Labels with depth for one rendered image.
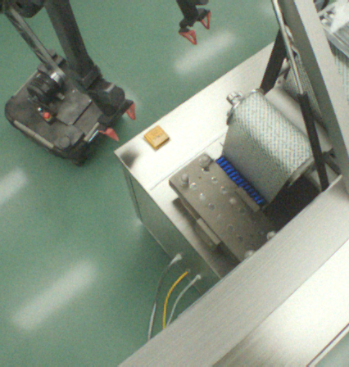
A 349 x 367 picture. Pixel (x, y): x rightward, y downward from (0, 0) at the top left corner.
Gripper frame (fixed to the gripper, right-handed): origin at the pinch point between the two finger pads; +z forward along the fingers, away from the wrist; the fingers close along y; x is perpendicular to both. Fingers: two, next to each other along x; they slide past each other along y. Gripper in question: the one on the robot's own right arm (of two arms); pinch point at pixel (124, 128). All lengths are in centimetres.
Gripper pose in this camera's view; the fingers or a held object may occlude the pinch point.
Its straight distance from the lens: 135.4
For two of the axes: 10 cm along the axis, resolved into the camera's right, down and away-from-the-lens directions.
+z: 4.1, 5.6, 7.2
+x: -7.3, -2.7, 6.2
